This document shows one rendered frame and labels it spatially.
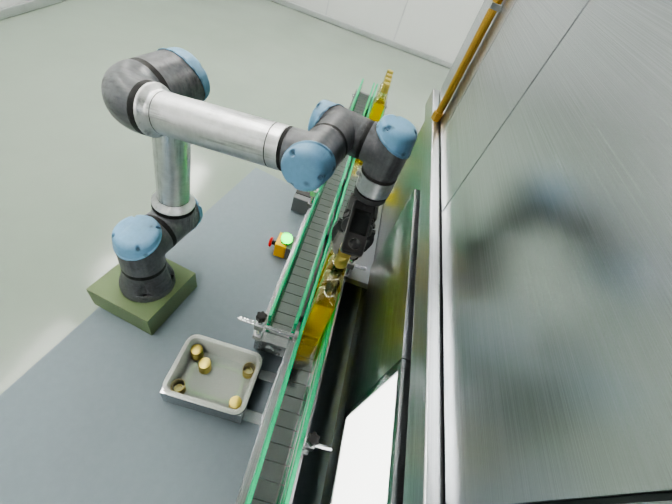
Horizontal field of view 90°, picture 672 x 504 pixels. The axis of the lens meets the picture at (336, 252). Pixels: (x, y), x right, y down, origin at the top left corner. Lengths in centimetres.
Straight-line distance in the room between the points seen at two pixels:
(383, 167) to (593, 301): 42
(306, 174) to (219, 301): 78
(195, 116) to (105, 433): 82
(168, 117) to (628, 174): 61
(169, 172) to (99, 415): 65
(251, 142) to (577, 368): 50
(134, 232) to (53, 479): 60
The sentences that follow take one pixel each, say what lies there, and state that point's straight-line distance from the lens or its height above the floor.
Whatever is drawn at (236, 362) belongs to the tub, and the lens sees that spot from 111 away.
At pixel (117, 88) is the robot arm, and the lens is 73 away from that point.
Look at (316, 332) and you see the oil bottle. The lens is 101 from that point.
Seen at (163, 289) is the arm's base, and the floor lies 87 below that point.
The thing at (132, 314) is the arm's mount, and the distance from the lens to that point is 114.
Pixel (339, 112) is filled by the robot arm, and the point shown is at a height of 152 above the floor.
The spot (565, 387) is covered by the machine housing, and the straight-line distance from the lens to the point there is 34.
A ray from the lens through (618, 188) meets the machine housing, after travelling 37.
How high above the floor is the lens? 181
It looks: 48 degrees down
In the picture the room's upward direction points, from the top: 22 degrees clockwise
